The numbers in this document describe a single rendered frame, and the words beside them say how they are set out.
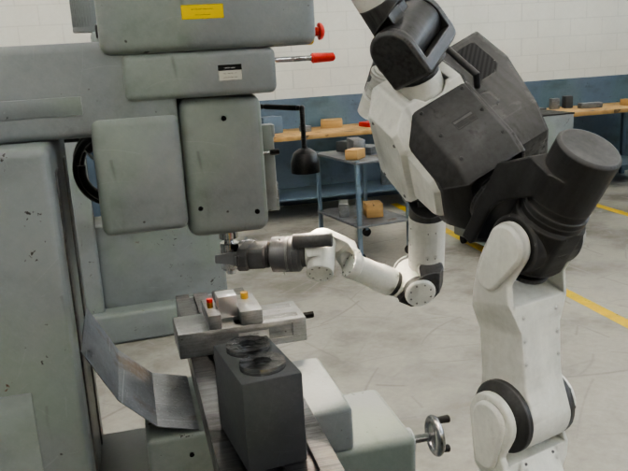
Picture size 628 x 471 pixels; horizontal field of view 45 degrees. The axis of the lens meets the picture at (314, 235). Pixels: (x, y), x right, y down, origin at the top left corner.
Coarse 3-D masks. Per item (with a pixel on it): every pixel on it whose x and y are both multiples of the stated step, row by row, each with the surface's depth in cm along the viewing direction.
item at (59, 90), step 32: (0, 64) 155; (32, 64) 156; (64, 64) 158; (96, 64) 160; (0, 96) 156; (32, 96) 158; (64, 96) 159; (96, 96) 161; (0, 128) 158; (32, 128) 159; (64, 128) 161
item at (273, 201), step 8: (264, 128) 181; (272, 128) 181; (264, 136) 181; (272, 136) 181; (264, 144) 181; (272, 144) 182; (264, 160) 182; (272, 160) 183; (264, 168) 183; (272, 168) 183; (272, 176) 184; (272, 184) 184; (272, 192) 184; (272, 200) 185; (272, 208) 185
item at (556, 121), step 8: (544, 112) 622; (552, 112) 618; (560, 112) 615; (568, 112) 611; (552, 120) 606; (560, 120) 609; (568, 120) 612; (552, 128) 608; (560, 128) 611; (568, 128) 613; (552, 136) 610; (456, 232) 657; (464, 240) 656
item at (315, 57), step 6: (312, 54) 171; (318, 54) 171; (324, 54) 171; (330, 54) 172; (276, 60) 169; (282, 60) 170; (288, 60) 170; (294, 60) 170; (300, 60) 171; (306, 60) 171; (312, 60) 171; (318, 60) 171; (324, 60) 172; (330, 60) 172
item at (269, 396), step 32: (224, 352) 155; (256, 352) 150; (224, 384) 153; (256, 384) 140; (288, 384) 143; (224, 416) 158; (256, 416) 142; (288, 416) 144; (256, 448) 143; (288, 448) 146
